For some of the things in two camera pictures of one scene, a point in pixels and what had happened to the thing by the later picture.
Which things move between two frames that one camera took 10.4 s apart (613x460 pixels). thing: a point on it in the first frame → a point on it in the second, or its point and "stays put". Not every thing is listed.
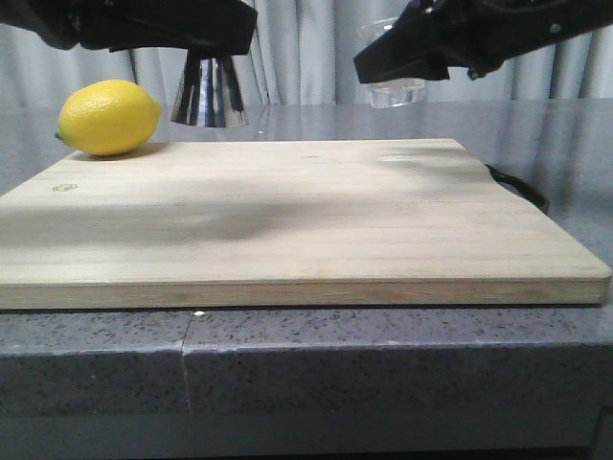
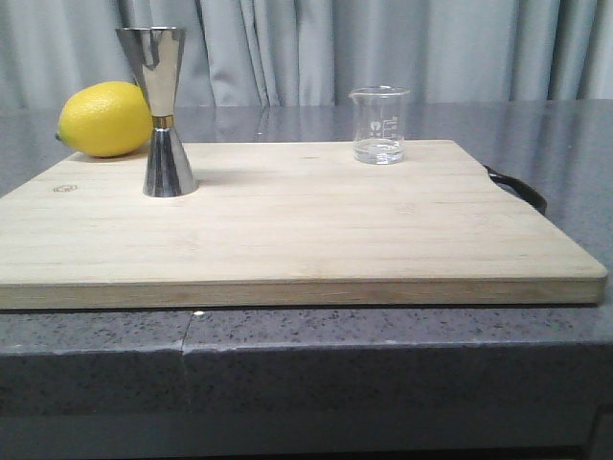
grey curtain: (306, 56) stays put
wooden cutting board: (284, 223) stays put
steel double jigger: (209, 92) → (155, 53)
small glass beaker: (392, 94) → (378, 135)
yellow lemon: (108, 117) stays put
